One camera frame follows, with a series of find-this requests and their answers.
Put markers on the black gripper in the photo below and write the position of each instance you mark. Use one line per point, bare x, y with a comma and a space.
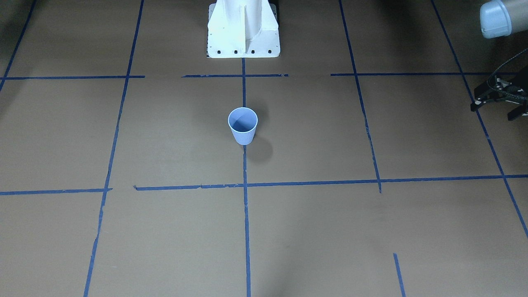
491, 95

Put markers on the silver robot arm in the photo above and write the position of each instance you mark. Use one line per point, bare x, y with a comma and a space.
503, 18

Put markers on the blue ribbed paper cup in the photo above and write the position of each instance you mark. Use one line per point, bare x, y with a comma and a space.
243, 122

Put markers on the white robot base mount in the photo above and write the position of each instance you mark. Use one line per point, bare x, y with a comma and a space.
243, 29

